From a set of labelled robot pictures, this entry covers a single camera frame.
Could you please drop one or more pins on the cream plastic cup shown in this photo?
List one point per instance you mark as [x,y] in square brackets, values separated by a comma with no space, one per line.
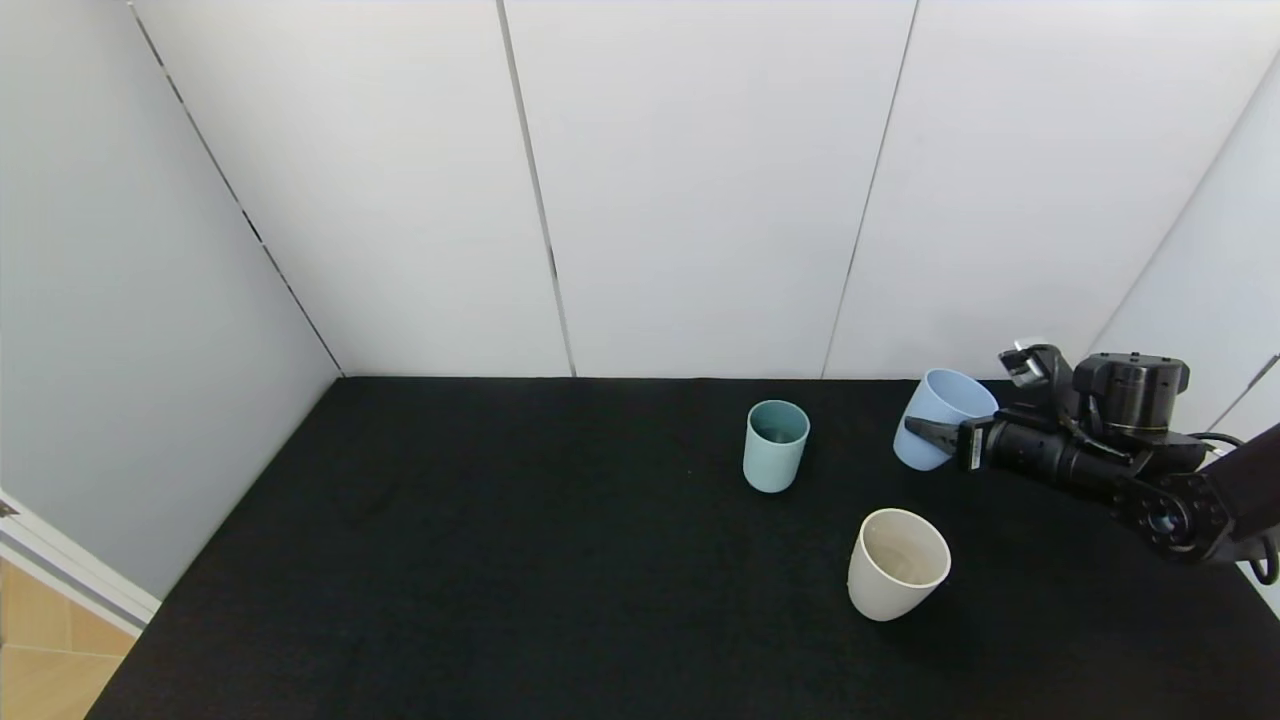
[890,590]

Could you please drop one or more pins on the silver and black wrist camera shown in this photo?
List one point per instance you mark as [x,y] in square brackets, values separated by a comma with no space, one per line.
[1040,372]

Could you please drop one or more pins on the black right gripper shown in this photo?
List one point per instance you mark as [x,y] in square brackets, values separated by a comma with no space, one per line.
[970,444]

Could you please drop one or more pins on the blue plastic cup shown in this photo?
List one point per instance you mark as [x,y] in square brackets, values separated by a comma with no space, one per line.
[945,400]

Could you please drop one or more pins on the teal plastic cup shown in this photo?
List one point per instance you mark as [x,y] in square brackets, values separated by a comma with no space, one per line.
[772,460]

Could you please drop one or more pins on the white floor trim strip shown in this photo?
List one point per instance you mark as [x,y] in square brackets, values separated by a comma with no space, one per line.
[70,570]

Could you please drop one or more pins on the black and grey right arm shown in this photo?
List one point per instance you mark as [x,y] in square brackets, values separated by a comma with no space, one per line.
[1230,490]

